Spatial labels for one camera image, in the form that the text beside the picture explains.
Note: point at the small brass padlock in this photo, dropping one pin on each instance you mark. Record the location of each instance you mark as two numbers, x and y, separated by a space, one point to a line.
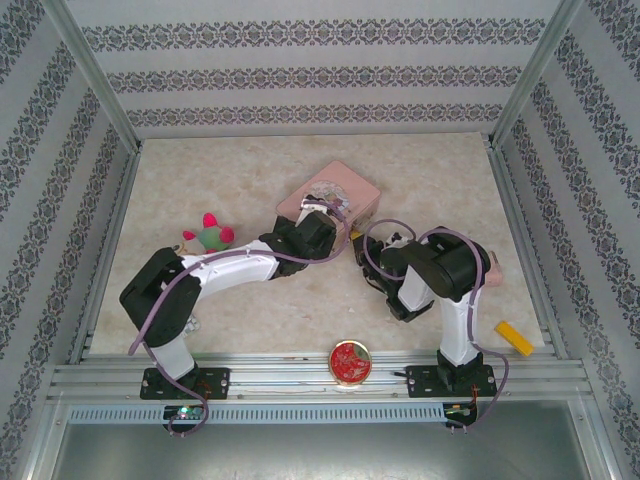
355 234

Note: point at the pink tin box cartoon couple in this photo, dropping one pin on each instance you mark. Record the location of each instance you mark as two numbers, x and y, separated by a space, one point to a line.
345 172

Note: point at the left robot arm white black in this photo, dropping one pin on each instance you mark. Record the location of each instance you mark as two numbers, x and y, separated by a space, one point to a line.
235 265

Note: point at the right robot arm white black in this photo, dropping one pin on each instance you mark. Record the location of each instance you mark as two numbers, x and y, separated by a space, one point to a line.
457 325

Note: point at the round red gold tin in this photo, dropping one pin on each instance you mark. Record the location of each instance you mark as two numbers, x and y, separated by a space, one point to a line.
349 362

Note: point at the pink green plush toy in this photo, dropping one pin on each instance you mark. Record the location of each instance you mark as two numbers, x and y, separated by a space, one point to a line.
215 237

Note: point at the small pink plastic toy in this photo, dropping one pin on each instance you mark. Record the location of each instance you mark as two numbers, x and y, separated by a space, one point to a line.
494 275

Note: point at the yellow rectangular block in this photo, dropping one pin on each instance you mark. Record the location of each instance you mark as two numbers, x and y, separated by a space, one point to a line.
514 339

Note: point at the right controller board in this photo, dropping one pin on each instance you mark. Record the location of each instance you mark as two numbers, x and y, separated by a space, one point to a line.
460 412

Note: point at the controller board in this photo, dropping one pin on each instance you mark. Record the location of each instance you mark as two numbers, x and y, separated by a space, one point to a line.
460 412
184 413

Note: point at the white grey plastic block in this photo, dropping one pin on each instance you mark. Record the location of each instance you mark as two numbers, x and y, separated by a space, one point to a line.
194 326

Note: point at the left controller board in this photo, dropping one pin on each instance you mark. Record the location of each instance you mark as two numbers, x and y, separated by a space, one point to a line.
184 413

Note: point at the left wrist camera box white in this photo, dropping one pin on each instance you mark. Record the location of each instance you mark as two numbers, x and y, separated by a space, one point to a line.
311 206

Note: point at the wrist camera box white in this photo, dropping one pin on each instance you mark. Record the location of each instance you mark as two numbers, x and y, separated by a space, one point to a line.
396 240
311 206

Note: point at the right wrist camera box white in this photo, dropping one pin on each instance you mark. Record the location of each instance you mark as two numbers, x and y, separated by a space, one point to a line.
396 240

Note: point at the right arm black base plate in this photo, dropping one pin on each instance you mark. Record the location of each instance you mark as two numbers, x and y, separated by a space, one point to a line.
425 381

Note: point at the aluminium mounting rail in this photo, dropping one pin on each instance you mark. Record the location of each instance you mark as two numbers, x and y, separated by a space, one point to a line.
280 372

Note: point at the aluminium side rail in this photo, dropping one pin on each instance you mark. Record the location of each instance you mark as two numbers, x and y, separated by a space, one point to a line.
112 235
515 210

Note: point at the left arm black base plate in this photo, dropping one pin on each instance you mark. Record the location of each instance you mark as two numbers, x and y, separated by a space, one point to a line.
215 382

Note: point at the aluminium frame post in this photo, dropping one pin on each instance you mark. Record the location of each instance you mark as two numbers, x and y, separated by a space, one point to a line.
537 70
90 70

